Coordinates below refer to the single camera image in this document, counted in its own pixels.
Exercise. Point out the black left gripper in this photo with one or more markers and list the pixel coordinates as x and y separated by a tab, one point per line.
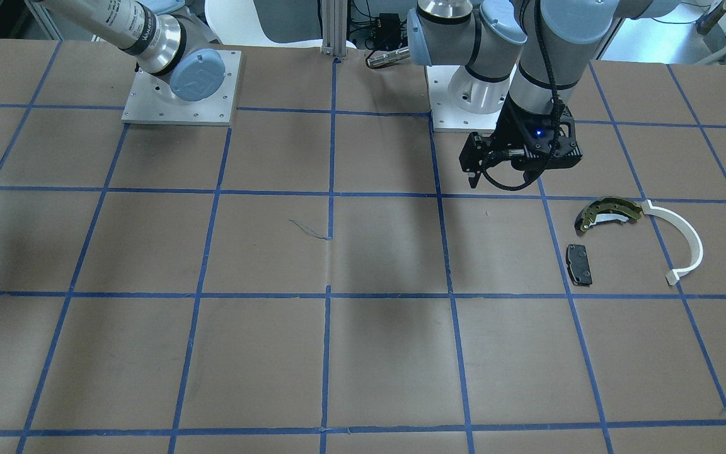
513	128

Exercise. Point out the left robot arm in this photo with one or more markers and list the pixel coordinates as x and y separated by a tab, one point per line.
523	60

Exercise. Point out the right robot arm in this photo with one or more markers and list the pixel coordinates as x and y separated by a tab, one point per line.
165	37

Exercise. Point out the black brake pad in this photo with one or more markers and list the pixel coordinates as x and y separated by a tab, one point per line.
578	266

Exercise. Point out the olive brake shoe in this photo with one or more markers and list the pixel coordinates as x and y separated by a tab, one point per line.
606	210

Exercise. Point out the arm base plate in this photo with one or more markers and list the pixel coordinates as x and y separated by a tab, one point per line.
200	92
461	103

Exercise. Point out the aluminium frame post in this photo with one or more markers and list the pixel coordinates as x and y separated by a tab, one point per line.
334	17

